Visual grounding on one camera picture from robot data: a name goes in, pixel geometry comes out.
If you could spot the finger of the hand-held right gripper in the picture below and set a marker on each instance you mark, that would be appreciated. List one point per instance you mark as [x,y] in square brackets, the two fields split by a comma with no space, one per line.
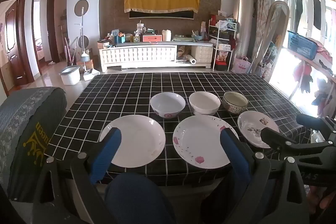
[315,123]
[275,141]

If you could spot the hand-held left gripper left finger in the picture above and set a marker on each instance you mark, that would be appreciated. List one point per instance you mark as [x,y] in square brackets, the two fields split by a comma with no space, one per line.
[105,155]

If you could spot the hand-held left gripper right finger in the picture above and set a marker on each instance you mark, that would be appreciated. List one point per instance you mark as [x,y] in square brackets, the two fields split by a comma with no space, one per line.
[236,155]

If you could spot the cartoon print white plate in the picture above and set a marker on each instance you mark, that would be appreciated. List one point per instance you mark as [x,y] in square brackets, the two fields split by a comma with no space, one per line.
[249,121]

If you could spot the plain white plate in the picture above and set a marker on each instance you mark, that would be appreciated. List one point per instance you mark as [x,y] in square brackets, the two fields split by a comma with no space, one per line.
[141,140]

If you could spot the pink floral white plate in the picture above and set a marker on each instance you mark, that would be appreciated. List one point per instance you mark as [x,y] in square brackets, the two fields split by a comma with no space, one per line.
[199,137]

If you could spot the plain white bowl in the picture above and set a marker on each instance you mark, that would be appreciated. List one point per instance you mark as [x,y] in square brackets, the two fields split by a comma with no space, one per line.
[204,102]

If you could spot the purple print white bowl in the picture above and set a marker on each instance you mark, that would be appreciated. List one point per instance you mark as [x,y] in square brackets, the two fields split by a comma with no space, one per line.
[168,103]

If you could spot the person's right hand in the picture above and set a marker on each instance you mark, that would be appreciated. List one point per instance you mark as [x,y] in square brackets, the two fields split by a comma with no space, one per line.
[326,203]

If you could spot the floral patterned bowl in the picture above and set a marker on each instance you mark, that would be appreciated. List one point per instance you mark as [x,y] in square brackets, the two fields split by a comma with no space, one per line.
[235,108]

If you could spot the red clothing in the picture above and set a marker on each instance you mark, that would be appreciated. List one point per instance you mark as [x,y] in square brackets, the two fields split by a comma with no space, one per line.
[302,71]

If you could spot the person's left leg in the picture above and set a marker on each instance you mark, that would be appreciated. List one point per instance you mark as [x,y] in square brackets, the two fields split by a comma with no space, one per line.
[136,200]

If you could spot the black checked tablecloth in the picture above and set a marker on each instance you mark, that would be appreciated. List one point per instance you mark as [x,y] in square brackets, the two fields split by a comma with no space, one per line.
[131,87]

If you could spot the blue plastic basket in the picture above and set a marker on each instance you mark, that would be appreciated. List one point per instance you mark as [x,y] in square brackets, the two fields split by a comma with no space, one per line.
[302,45]

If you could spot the white dustpan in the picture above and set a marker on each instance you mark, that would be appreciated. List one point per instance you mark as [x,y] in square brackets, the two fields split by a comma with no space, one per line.
[90,74]

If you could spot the pink bag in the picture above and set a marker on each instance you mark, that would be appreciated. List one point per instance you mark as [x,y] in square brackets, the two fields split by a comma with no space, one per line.
[241,65]

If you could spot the white mop bucket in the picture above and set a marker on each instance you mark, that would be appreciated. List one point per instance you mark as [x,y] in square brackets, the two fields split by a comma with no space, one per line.
[69,75]

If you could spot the chair with grey cover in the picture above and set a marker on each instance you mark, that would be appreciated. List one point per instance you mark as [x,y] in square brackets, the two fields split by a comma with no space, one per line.
[21,113]

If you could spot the white television cabinet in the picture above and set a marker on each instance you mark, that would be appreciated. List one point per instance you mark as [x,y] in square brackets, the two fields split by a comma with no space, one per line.
[136,56]

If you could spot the folded ironing board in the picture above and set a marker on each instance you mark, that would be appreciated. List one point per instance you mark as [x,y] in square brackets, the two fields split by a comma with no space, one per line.
[275,24]

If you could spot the white paper roll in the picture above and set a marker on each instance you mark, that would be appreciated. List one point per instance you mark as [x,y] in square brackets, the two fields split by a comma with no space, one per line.
[190,59]

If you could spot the black hanging garment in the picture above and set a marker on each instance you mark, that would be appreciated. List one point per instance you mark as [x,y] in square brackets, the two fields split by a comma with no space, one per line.
[299,14]

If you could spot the red box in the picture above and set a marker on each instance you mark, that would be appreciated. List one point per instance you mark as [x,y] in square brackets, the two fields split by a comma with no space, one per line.
[151,38]

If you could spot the white mop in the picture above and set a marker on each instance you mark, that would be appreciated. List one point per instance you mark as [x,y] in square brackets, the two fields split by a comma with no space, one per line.
[83,29]

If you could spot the standing silver air conditioner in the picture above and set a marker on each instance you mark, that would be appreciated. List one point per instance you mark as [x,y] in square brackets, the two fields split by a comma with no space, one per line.
[242,16]

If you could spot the white jar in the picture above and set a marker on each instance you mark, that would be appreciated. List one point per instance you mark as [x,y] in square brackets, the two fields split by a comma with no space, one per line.
[166,35]

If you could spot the brown wooden door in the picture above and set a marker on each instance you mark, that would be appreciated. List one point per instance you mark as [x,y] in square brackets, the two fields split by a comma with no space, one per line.
[11,43]

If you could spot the round brown wall decoration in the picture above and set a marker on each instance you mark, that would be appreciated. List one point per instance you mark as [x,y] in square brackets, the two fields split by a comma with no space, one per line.
[80,7]

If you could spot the wall television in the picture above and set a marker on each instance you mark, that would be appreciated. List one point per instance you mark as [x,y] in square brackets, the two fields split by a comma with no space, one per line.
[161,14]

